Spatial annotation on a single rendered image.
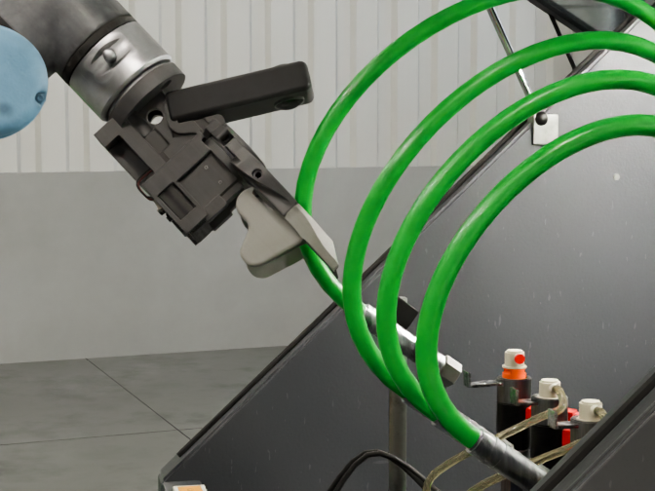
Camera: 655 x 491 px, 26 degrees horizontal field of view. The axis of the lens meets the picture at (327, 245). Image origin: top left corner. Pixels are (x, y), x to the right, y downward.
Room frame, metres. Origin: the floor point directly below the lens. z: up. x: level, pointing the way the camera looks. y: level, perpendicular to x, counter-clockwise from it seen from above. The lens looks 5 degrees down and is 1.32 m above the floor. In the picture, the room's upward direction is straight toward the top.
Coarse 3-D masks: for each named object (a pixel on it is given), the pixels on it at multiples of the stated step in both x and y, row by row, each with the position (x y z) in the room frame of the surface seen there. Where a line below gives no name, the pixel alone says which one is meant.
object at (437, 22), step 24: (480, 0) 1.13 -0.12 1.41; (504, 0) 1.14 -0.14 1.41; (600, 0) 1.15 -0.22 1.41; (624, 0) 1.15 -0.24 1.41; (432, 24) 1.12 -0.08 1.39; (648, 24) 1.16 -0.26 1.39; (408, 48) 1.12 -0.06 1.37; (360, 72) 1.12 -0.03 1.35; (360, 96) 1.11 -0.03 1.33; (336, 120) 1.11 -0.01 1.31; (312, 144) 1.11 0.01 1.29; (312, 168) 1.10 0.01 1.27; (312, 192) 1.11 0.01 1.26; (312, 264) 1.10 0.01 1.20; (336, 288) 1.11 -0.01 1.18
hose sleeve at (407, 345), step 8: (368, 304) 1.12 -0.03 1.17; (368, 312) 1.11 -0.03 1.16; (368, 320) 1.11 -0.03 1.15; (368, 328) 1.11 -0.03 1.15; (400, 328) 1.12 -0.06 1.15; (376, 336) 1.12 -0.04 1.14; (400, 336) 1.12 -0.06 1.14; (408, 336) 1.12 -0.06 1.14; (400, 344) 1.12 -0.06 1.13; (408, 344) 1.12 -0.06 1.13; (408, 352) 1.12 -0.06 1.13; (440, 360) 1.12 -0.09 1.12; (440, 368) 1.12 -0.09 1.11
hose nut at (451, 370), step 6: (450, 360) 1.13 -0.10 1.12; (444, 366) 1.12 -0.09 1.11; (450, 366) 1.12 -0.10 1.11; (456, 366) 1.13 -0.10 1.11; (444, 372) 1.12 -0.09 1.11; (450, 372) 1.12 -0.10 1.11; (456, 372) 1.12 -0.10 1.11; (444, 378) 1.12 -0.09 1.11; (450, 378) 1.12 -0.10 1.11; (456, 378) 1.12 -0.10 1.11; (444, 384) 1.13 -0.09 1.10; (450, 384) 1.13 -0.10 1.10
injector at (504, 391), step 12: (504, 384) 1.13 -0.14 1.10; (516, 384) 1.13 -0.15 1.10; (528, 384) 1.13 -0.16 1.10; (504, 396) 1.13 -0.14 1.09; (528, 396) 1.13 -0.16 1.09; (504, 408) 1.13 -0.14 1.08; (516, 408) 1.13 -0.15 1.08; (504, 420) 1.13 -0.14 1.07; (516, 420) 1.13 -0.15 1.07; (528, 432) 1.13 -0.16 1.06; (516, 444) 1.13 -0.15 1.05; (528, 444) 1.13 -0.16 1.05; (528, 456) 1.14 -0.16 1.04; (504, 480) 1.14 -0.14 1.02
